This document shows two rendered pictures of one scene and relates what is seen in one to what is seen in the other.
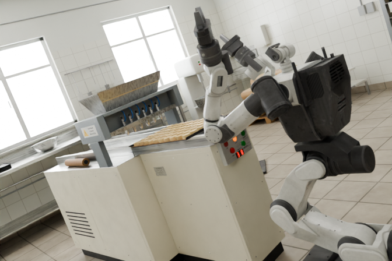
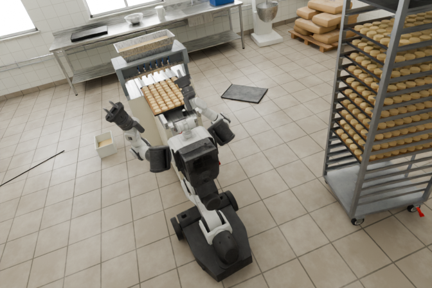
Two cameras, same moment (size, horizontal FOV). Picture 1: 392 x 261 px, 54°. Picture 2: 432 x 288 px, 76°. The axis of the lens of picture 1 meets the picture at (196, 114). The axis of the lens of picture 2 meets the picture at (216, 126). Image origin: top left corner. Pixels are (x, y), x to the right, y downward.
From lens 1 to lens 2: 150 cm
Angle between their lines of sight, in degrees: 36
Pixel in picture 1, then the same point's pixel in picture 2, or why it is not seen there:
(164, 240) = (156, 142)
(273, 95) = (153, 163)
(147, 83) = (162, 44)
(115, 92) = (133, 51)
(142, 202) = (143, 121)
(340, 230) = (205, 213)
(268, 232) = not seen: hidden behind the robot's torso
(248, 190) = not seen: hidden behind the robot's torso
